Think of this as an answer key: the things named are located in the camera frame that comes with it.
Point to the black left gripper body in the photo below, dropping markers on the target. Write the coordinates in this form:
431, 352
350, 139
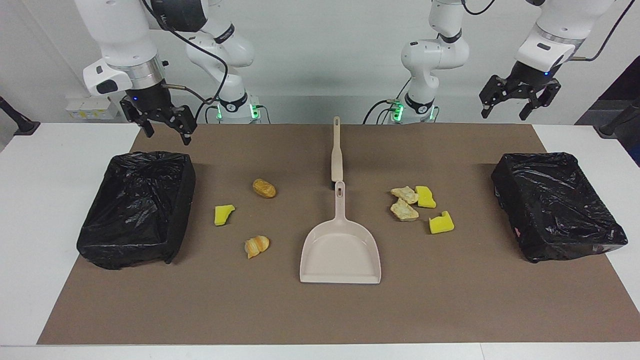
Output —
525, 82

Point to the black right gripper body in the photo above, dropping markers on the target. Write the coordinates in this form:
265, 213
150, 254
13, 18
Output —
150, 100

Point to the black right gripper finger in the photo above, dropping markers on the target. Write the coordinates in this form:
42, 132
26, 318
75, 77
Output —
187, 137
149, 129

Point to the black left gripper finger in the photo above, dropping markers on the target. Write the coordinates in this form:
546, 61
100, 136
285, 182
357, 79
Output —
527, 111
486, 110

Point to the small yellow sponge piece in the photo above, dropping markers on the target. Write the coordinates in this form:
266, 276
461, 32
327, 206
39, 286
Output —
223, 215

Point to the brown oval bread roll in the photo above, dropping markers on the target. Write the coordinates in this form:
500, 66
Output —
264, 188

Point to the yellow sponge green backing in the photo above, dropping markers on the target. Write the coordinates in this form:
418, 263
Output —
425, 197

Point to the pale torn bread piece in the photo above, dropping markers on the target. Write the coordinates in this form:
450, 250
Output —
404, 194

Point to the notched yellow sponge piece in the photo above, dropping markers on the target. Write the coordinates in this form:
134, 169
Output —
441, 225

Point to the striped croissant piece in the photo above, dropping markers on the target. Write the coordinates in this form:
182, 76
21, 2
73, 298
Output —
257, 246

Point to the crusty torn bread piece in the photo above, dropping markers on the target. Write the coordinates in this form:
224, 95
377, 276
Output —
404, 211

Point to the beige hand brush black bristles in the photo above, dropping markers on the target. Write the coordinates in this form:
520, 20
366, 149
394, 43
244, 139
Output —
337, 160

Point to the beige plastic dustpan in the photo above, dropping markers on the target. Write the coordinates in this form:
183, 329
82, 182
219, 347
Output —
340, 255

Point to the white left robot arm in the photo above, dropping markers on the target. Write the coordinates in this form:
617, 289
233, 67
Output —
430, 55

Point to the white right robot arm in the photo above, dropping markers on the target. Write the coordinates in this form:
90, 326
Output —
125, 40

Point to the black bag lined bin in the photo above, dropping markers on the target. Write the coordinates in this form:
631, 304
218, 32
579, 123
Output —
135, 210

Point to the black lined bin pink mark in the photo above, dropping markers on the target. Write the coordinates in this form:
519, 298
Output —
555, 205

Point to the black stand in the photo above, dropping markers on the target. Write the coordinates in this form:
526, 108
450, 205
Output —
617, 122
22, 125

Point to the brown table mat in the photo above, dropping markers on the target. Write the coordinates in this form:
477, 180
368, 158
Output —
320, 310

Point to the white wall power strip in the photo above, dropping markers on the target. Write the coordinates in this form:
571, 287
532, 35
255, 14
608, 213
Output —
90, 107

